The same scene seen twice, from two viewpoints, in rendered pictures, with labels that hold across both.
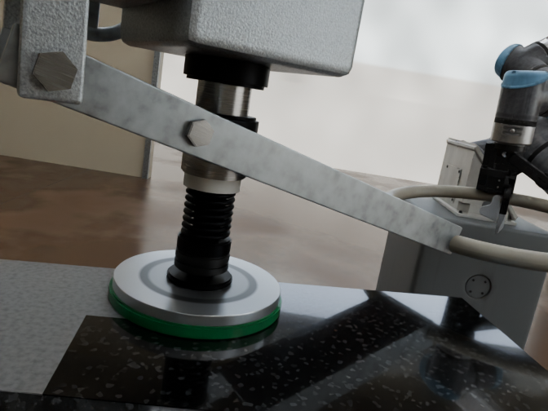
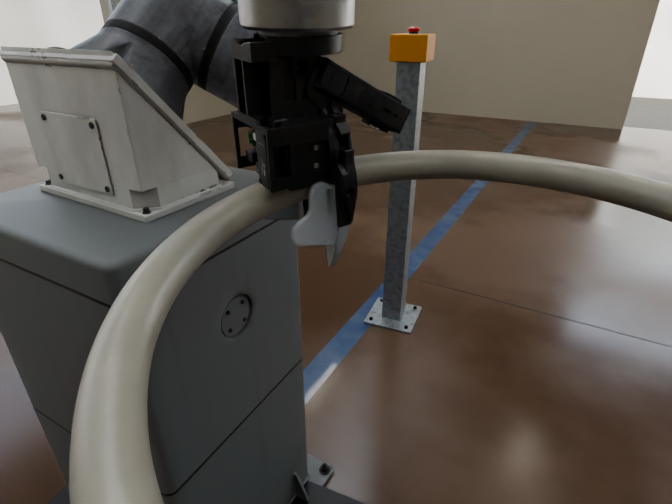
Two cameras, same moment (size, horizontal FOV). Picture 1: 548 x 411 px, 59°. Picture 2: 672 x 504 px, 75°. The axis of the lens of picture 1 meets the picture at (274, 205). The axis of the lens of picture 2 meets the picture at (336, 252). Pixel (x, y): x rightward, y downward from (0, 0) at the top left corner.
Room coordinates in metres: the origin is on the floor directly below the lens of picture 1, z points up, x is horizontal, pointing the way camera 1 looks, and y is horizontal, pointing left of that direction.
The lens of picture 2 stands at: (0.94, -0.20, 1.10)
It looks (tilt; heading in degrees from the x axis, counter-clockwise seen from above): 27 degrees down; 301
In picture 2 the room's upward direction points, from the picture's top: straight up
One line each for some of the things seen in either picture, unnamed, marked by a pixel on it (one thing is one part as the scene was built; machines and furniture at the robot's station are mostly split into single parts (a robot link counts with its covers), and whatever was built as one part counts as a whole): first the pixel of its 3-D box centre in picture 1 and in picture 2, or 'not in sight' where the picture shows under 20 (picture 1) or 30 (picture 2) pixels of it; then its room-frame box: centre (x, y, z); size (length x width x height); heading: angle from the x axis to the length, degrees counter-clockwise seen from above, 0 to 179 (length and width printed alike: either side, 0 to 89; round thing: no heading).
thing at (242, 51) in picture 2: (501, 168); (293, 111); (1.17, -0.52, 1.04); 0.09 x 0.08 x 0.12; 65
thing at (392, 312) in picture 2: not in sight; (401, 195); (1.53, -1.66, 0.54); 0.20 x 0.20 x 1.09; 8
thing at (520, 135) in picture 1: (511, 134); (298, 1); (1.17, -0.52, 1.12); 0.10 x 0.09 x 0.05; 155
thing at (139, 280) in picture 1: (199, 282); not in sight; (0.59, 0.08, 0.87); 0.21 x 0.21 x 0.01
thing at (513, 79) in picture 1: (521, 97); not in sight; (1.17, -0.52, 1.20); 0.10 x 0.09 x 0.12; 117
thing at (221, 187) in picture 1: (213, 173); not in sight; (0.59, 0.08, 1.01); 0.07 x 0.07 x 0.04
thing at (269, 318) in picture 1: (198, 285); not in sight; (0.59, 0.08, 0.87); 0.22 x 0.22 x 0.04
